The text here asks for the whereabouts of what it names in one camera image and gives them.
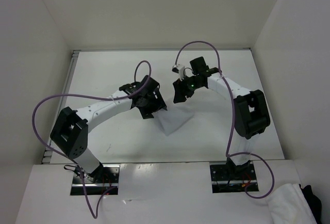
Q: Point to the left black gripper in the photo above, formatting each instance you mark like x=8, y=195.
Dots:
x=159, y=104

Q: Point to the white cloth pile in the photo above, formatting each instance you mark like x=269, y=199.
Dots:
x=287, y=204

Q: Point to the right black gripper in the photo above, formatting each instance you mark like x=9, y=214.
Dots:
x=181, y=91

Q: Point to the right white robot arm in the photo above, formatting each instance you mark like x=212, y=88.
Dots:
x=250, y=111

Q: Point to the black cloth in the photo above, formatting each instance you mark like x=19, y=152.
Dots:
x=314, y=203

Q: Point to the white skirt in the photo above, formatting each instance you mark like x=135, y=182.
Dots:
x=173, y=118

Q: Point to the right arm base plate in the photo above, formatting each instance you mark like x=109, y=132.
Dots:
x=227, y=178

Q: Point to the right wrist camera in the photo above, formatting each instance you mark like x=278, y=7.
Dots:
x=180, y=70

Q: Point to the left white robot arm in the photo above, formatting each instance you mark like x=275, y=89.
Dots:
x=72, y=127

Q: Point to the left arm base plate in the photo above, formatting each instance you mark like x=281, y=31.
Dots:
x=107, y=183

